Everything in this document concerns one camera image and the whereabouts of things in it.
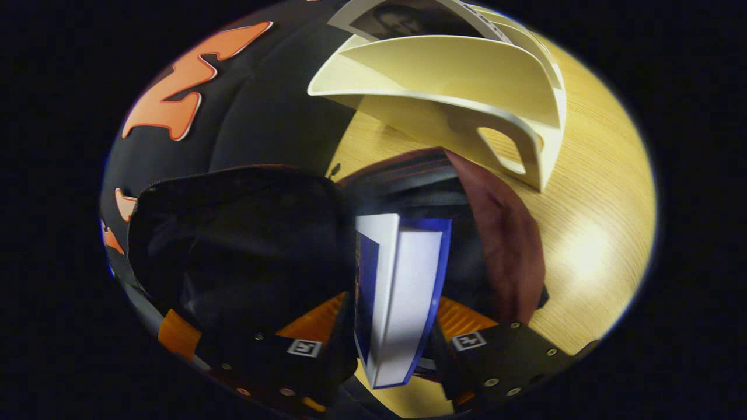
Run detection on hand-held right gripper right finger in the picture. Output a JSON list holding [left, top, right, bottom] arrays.
[[432, 296, 599, 409]]

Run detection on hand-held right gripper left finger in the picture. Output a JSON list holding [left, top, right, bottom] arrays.
[[196, 292, 358, 409]]

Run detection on maroon schoolbag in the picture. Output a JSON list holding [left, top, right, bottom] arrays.
[[127, 147, 549, 351]]

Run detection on blue book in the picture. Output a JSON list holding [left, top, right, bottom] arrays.
[[353, 213, 453, 390]]

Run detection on white bookshelf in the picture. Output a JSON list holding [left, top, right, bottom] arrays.
[[308, 0, 567, 193]]

